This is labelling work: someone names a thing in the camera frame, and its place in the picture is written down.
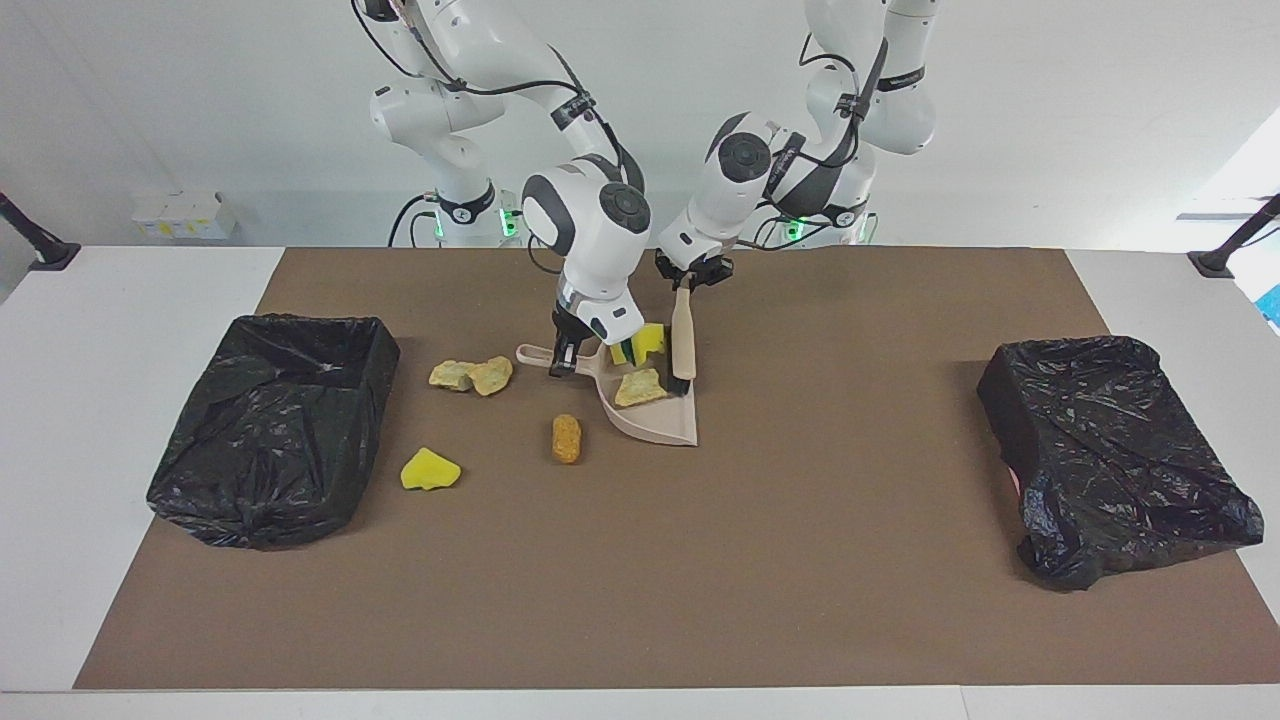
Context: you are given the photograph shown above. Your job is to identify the black right base cable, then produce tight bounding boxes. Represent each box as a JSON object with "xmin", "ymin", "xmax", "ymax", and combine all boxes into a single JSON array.
[{"xmin": 388, "ymin": 193, "xmax": 441, "ymax": 248}]

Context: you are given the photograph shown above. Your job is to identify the beige plastic dustpan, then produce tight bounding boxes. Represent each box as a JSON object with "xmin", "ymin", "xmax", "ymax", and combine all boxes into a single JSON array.
[{"xmin": 516, "ymin": 335, "xmax": 699, "ymax": 448}]

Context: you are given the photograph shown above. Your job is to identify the open bin with black bag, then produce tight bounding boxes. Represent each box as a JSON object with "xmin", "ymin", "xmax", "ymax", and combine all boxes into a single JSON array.
[{"xmin": 147, "ymin": 314, "xmax": 402, "ymax": 551}]

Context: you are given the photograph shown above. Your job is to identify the beige hand brush black bristles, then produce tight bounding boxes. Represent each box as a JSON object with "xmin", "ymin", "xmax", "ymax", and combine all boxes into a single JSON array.
[{"xmin": 668, "ymin": 287, "xmax": 698, "ymax": 398}]

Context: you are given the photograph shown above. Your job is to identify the black camera stand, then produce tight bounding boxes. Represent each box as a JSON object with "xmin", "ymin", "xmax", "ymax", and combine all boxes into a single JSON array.
[
  {"xmin": 1188, "ymin": 194, "xmax": 1280, "ymax": 279},
  {"xmin": 0, "ymin": 192, "xmax": 82, "ymax": 272}
]

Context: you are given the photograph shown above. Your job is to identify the yellow rounded sponge piece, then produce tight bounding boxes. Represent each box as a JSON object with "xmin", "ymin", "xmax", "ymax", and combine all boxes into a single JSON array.
[{"xmin": 401, "ymin": 447, "xmax": 463, "ymax": 492}]

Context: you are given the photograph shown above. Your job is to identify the brown table mat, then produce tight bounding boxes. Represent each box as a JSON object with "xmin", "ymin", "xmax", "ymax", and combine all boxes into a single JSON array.
[{"xmin": 73, "ymin": 247, "xmax": 1280, "ymax": 691}]

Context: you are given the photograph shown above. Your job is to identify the bag-covered bin with pink rim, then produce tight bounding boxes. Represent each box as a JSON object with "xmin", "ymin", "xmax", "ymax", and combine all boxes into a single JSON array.
[{"xmin": 977, "ymin": 335, "xmax": 1265, "ymax": 592}]

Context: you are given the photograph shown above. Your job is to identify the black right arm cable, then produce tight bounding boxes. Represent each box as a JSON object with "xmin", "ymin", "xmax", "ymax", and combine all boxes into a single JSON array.
[{"xmin": 352, "ymin": 0, "xmax": 641, "ymax": 201}]

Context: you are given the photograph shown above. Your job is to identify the large beige sponge chunk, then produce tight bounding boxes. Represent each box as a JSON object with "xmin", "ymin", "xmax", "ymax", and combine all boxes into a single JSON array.
[{"xmin": 614, "ymin": 368, "xmax": 668, "ymax": 408}]

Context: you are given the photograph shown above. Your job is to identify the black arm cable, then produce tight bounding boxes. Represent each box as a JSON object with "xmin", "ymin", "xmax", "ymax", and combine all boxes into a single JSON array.
[
  {"xmin": 352, "ymin": 0, "xmax": 641, "ymax": 201},
  {"xmin": 797, "ymin": 30, "xmax": 891, "ymax": 171}
]

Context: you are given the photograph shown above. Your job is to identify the white boxes with yellow labels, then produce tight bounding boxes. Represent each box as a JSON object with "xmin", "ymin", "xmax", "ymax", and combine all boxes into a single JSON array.
[{"xmin": 131, "ymin": 191, "xmax": 238, "ymax": 240}]

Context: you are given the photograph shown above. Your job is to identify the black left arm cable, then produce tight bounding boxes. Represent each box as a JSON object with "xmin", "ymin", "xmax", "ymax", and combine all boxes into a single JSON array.
[{"xmin": 797, "ymin": 30, "xmax": 891, "ymax": 171}]

